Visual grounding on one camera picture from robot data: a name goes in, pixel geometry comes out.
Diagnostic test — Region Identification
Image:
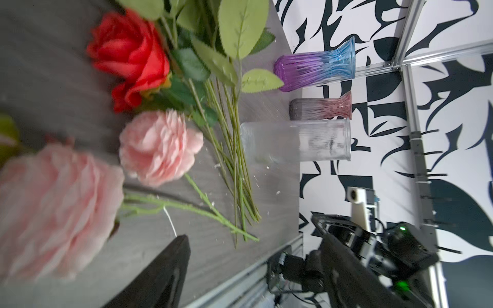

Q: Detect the purple blue glass vase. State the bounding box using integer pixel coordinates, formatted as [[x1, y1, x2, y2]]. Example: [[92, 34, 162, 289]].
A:
[[273, 37, 356, 92]]

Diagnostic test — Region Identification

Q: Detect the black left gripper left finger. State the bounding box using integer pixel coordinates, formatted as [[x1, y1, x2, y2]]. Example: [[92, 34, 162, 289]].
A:
[[104, 235, 191, 307]]

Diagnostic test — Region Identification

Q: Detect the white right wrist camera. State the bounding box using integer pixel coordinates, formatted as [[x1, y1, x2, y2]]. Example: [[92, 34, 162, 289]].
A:
[[346, 186, 379, 234]]

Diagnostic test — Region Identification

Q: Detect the red rose stem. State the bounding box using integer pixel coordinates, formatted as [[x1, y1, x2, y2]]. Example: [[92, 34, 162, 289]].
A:
[[87, 10, 172, 113]]

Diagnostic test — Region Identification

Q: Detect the pink peony flower stem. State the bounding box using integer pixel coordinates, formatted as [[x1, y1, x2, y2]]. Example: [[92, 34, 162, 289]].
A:
[[1, 110, 239, 282]]

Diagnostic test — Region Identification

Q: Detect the smoky pink glass vase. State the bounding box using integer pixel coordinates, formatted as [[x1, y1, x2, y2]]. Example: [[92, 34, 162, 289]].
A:
[[289, 91, 353, 121]]

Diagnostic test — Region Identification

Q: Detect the aluminium front rail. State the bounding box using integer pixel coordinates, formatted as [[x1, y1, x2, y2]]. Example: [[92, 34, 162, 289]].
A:
[[186, 234, 303, 307]]

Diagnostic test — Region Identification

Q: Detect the mixed artificial flower bouquet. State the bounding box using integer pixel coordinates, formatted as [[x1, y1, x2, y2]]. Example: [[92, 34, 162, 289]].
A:
[[115, 0, 285, 247]]

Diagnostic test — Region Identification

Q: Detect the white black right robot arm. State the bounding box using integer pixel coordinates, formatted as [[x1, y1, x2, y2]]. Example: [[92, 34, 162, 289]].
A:
[[266, 213, 439, 307]]

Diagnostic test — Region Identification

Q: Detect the clear glass vase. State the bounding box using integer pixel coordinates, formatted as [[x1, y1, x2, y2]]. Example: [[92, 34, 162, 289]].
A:
[[240, 119, 351, 164]]

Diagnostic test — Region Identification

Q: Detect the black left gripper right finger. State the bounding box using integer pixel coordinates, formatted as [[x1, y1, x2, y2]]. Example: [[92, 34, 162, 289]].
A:
[[319, 234, 435, 307]]

